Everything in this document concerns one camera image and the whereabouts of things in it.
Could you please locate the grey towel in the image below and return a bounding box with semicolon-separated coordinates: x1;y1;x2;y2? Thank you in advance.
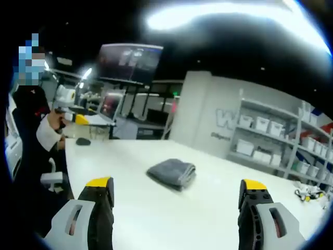
146;158;197;192

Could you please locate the black monitor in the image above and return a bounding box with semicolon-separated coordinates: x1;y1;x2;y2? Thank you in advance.
147;108;169;125

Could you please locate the group of white storage boxes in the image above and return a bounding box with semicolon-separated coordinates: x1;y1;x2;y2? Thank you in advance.
235;106;333;183

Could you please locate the desk monitor reddish screen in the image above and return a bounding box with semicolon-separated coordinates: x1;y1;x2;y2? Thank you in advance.
102;90;124;119

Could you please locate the grey background desk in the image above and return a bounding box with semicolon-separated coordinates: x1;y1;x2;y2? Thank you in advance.
70;113;118;141

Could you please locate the short ceiling light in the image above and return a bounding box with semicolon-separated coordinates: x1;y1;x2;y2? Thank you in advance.
77;67;94;88

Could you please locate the long ceiling light strip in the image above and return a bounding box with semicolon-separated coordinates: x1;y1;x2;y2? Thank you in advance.
144;0;310;31

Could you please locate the black cabinet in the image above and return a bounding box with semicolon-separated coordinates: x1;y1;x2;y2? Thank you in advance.
135;122;167;140

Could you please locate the person's left hand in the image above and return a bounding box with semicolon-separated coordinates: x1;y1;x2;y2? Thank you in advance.
50;111;67;131

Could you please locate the grey metal shelving rack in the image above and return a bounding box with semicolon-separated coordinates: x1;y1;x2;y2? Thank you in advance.
226;88;333;188

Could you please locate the person's dark-clothed body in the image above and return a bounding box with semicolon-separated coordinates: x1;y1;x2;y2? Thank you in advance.
7;85;76;235

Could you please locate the large hanging dark screen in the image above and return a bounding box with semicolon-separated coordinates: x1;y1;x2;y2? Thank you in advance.
98;43;164;84

